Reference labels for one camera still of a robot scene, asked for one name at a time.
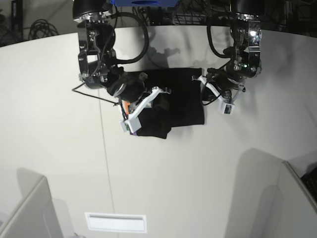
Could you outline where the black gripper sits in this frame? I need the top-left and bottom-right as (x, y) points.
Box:
(192, 68), (246, 97)
(107, 71), (171, 104)

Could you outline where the black T-shirt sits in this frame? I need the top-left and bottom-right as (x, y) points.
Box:
(133, 68), (205, 139)

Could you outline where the blue box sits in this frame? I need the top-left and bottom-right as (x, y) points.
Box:
(110, 0), (178, 7)

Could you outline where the white label plate on table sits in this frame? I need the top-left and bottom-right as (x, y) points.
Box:
(85, 212), (147, 233)

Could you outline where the black keyboard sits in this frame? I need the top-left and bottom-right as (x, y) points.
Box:
(301, 168), (317, 201)

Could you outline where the right grey partition panel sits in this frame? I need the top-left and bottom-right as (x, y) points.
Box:
(257, 160), (317, 238)

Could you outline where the coiled black cable on floor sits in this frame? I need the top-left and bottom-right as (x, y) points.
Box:
(27, 19), (59, 41)

